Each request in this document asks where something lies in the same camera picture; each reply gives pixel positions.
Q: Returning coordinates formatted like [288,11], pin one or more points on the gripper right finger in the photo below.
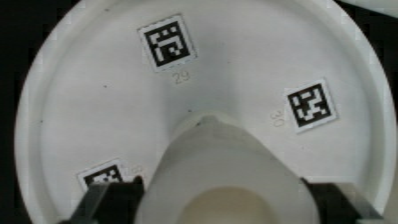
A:
[341,205]

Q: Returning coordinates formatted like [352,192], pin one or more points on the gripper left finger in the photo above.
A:
[109,203]

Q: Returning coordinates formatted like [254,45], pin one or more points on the white cylindrical table leg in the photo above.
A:
[222,184]

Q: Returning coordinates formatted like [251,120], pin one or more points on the white round table top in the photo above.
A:
[155,61]

